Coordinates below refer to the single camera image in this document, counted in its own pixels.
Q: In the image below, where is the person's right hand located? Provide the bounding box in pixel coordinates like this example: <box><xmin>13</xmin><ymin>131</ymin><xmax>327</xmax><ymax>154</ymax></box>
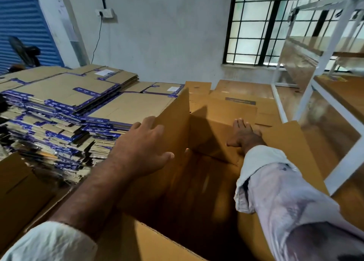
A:
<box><xmin>226</xmin><ymin>118</ymin><xmax>266</xmax><ymax>154</ymax></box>

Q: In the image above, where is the person's left hand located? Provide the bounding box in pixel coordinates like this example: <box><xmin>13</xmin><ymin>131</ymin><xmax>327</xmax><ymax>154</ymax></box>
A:
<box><xmin>107</xmin><ymin>116</ymin><xmax>176</xmax><ymax>180</ymax></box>

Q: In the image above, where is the brown cardboard box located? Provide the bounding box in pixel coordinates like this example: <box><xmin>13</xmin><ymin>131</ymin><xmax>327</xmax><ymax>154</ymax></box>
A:
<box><xmin>185</xmin><ymin>81</ymin><xmax>283</xmax><ymax>128</ymax></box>
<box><xmin>23</xmin><ymin>87</ymin><xmax>332</xmax><ymax>261</ymax></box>
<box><xmin>0</xmin><ymin>153</ymin><xmax>59</xmax><ymax>253</ymax></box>

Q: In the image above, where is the person's right forearm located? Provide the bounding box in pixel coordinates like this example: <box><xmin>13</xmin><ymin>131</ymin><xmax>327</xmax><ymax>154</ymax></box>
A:
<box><xmin>242</xmin><ymin>137</ymin><xmax>269</xmax><ymax>156</ymax></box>

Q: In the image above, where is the person's left forearm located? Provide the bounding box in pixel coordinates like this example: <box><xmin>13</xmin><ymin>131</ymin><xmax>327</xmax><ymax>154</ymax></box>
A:
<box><xmin>48</xmin><ymin>158</ymin><xmax>138</xmax><ymax>242</ymax></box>

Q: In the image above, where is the person's light grey shirt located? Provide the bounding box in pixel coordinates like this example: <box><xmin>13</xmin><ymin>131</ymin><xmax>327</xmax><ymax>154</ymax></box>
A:
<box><xmin>0</xmin><ymin>144</ymin><xmax>364</xmax><ymax>261</ymax></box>

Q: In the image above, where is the black framed window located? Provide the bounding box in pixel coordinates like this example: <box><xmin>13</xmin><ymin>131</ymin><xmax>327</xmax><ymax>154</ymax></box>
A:
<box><xmin>223</xmin><ymin>0</ymin><xmax>364</xmax><ymax>67</ymax></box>

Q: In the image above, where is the white metal shelf rack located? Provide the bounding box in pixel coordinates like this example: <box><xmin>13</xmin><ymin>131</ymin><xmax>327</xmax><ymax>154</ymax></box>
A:
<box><xmin>272</xmin><ymin>0</ymin><xmax>364</xmax><ymax>197</ymax></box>

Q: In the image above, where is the wooden table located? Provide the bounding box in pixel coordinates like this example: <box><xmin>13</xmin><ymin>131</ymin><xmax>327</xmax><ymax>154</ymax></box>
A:
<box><xmin>210</xmin><ymin>75</ymin><xmax>364</xmax><ymax>261</ymax></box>

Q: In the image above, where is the black fan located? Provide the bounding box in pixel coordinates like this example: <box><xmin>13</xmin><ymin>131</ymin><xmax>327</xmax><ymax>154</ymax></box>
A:
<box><xmin>7</xmin><ymin>36</ymin><xmax>42</xmax><ymax>69</ymax></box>

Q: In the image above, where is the blue roller shutter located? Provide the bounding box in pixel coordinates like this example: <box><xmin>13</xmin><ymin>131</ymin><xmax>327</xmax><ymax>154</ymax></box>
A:
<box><xmin>0</xmin><ymin>0</ymin><xmax>65</xmax><ymax>75</ymax></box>

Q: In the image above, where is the thin wall cable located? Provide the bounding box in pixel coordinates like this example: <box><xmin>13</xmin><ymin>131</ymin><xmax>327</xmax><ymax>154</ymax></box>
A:
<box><xmin>90</xmin><ymin>0</ymin><xmax>109</xmax><ymax>65</ymax></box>

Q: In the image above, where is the white wall socket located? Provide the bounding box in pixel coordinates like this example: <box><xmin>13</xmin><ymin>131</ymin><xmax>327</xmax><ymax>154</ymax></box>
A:
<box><xmin>95</xmin><ymin>8</ymin><xmax>115</xmax><ymax>19</ymax></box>

